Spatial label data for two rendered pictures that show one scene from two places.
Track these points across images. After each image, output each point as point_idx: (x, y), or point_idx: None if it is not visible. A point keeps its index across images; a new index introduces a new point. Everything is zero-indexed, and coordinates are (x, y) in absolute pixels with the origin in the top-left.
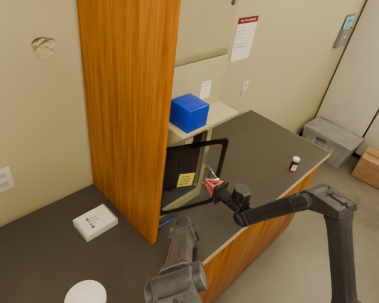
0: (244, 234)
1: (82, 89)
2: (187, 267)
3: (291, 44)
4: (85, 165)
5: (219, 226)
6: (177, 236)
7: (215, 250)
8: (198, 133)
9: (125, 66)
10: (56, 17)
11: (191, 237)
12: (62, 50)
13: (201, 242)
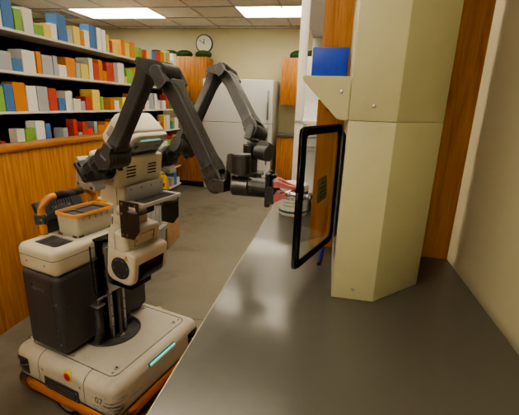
0: None
1: (485, 101)
2: (226, 64)
3: None
4: (458, 225)
5: (258, 274)
6: (250, 105)
7: (242, 256)
8: (345, 133)
9: None
10: (496, 2)
11: (245, 115)
12: (488, 44)
13: (264, 256)
